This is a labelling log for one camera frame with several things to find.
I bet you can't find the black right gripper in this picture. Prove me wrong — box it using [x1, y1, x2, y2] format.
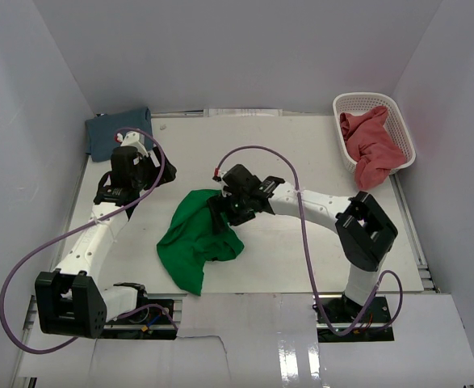
[207, 191, 256, 235]

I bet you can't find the green t shirt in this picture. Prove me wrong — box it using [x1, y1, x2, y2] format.
[157, 189, 245, 296]

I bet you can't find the pink t shirt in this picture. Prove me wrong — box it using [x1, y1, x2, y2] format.
[339, 106, 406, 192]

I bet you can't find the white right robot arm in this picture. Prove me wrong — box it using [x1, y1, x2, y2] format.
[207, 164, 398, 323]

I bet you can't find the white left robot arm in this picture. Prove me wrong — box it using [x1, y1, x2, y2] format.
[35, 145, 176, 339]

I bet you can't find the white paper label strip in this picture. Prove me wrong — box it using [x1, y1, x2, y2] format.
[203, 108, 283, 117]

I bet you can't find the folded blue t shirt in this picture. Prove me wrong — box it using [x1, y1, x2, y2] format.
[85, 107, 153, 162]

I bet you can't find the white perforated plastic basket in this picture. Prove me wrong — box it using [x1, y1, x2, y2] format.
[333, 92, 416, 175]

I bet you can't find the white paper sheet front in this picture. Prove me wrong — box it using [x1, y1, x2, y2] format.
[19, 294, 474, 387]

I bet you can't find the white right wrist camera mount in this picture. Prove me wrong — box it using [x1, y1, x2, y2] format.
[212, 167, 226, 187]

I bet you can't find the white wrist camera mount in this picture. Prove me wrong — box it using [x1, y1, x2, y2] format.
[212, 167, 226, 187]
[115, 131, 147, 154]

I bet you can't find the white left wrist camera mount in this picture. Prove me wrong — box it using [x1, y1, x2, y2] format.
[115, 131, 147, 154]

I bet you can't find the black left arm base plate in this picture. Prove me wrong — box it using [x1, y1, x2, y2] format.
[100, 295, 182, 340]

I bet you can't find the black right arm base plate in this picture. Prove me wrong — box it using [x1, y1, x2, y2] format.
[313, 296, 395, 344]

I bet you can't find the aluminium table edge rail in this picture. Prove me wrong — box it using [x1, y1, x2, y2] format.
[390, 174, 441, 294]

